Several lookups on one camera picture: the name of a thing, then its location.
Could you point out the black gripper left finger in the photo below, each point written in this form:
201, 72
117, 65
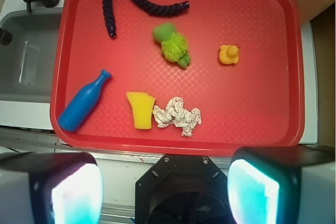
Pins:
50, 188

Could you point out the crumpled white paper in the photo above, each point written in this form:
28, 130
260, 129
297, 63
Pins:
175, 114

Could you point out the blue plastic bottle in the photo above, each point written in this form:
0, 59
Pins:
83, 103

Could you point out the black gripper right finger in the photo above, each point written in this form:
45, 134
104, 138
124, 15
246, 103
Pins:
282, 184

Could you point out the grey sink basin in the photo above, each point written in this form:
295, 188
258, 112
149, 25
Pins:
27, 62

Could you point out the green fuzzy toy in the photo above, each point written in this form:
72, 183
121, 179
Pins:
174, 46

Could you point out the red plastic tray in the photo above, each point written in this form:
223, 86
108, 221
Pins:
258, 101

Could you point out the yellow rubber duck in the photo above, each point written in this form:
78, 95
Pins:
229, 54

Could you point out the yellow sponge piece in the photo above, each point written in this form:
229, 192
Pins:
142, 105

